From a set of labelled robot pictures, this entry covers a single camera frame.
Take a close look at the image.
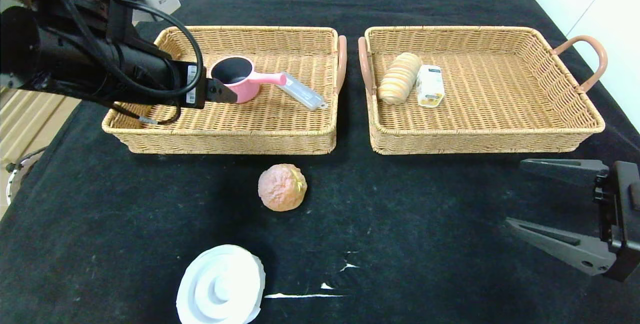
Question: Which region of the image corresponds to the orange striped bread roll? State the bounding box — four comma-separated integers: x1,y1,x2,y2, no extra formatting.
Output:
377,52,423,106

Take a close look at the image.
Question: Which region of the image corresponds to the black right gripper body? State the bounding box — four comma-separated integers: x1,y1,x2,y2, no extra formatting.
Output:
598,160,640,282

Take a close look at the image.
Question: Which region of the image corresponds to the braided black gripper cable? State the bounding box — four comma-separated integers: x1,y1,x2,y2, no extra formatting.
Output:
102,99,182,126

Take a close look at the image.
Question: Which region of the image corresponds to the round pinkish cream puff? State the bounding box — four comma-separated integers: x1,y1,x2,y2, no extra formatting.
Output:
258,164,308,212

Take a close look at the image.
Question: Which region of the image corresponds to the light wooden slatted rack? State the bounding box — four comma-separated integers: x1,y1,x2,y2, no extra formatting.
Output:
0,89,81,165

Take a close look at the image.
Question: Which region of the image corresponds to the black cable on floor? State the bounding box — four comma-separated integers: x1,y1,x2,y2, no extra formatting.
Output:
6,146,48,205

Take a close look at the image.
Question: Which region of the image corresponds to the small white drink carton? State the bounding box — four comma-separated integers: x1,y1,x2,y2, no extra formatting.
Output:
416,65,446,109

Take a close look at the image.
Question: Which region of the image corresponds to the white round lid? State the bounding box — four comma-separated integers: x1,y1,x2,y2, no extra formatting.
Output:
176,244,267,324

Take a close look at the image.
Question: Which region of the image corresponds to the rectangular wicker basket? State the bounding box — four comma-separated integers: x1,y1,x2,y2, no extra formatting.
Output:
357,26,608,156
101,26,348,156

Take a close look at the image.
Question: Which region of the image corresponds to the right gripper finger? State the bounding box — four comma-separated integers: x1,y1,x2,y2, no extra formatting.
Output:
519,158,610,203
505,216,617,277

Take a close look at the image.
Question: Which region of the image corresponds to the pink saucepan with handle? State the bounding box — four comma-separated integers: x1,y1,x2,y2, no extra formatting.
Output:
210,55,288,105

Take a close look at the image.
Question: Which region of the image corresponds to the black left camera cable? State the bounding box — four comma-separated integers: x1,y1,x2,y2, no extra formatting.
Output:
111,0,205,100

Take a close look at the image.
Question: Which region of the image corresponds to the clear plastic knife case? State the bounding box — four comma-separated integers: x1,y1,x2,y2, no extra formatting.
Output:
280,71,328,112

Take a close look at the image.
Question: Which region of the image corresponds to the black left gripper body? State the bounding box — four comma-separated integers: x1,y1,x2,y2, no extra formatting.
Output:
125,44,207,110

